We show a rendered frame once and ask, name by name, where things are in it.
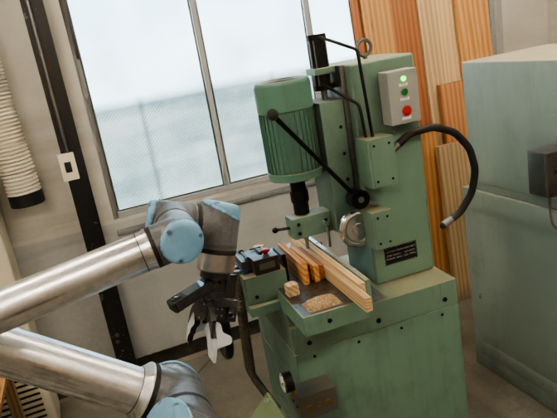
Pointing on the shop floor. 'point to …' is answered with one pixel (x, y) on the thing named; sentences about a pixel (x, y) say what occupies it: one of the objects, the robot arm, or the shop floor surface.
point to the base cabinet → (381, 369)
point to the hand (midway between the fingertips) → (198, 354)
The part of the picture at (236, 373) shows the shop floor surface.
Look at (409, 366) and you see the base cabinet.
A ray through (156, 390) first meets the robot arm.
